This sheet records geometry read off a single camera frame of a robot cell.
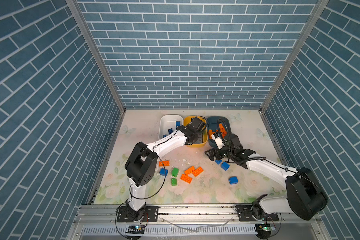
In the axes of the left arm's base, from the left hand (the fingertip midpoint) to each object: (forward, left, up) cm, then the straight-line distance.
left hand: (199, 137), depth 91 cm
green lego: (-17, +15, -11) cm, 25 cm away
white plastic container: (+19, +20, -7) cm, 29 cm away
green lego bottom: (-23, +15, -10) cm, 29 cm away
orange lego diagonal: (-17, +6, -9) cm, 20 cm away
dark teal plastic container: (+16, -12, -6) cm, 21 cm away
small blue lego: (-12, -12, -8) cm, 19 cm away
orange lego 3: (+11, -18, -7) cm, 23 cm away
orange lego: (-11, +21, -11) cm, 26 cm away
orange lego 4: (-4, -5, +10) cm, 12 cm away
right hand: (-6, -6, -1) cm, 9 cm away
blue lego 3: (-15, -15, -8) cm, 23 cm away
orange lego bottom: (-21, +8, -10) cm, 25 cm away
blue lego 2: (-23, -19, -9) cm, 31 cm away
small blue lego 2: (+18, +13, -8) cm, 24 cm away
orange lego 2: (-17, +1, -11) cm, 20 cm away
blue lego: (-17, +21, -10) cm, 29 cm away
